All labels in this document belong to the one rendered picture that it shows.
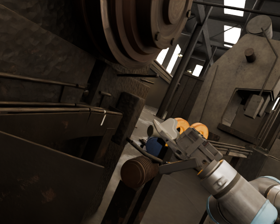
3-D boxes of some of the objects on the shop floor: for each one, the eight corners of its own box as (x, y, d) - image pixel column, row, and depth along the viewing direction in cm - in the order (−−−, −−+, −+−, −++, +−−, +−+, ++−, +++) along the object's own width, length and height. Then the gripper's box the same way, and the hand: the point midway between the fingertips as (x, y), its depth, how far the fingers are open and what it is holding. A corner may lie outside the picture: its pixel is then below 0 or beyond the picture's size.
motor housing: (82, 251, 89) (125, 154, 83) (108, 229, 109) (144, 149, 103) (101, 272, 83) (148, 169, 78) (125, 244, 103) (164, 161, 98)
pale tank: (246, 160, 755) (299, 58, 710) (244, 157, 838) (292, 66, 792) (271, 172, 717) (329, 66, 671) (266, 168, 799) (317, 72, 754)
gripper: (223, 154, 52) (171, 106, 60) (223, 159, 44) (162, 102, 52) (202, 174, 54) (154, 125, 62) (198, 182, 46) (143, 124, 54)
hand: (154, 124), depth 57 cm, fingers closed
